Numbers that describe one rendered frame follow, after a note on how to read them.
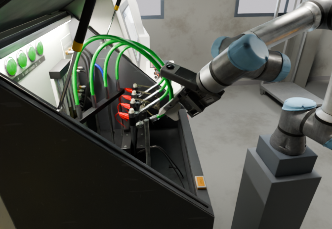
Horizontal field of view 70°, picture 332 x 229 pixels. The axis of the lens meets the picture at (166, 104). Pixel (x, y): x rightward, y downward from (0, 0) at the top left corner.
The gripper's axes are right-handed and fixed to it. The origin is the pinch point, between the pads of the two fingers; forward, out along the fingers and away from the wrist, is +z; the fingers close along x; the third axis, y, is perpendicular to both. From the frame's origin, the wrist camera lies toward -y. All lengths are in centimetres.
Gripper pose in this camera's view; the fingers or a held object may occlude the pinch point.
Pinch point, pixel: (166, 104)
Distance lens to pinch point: 76.1
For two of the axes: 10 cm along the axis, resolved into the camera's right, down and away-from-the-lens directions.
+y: 6.9, 7.2, 0.9
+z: -4.9, 3.8, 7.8
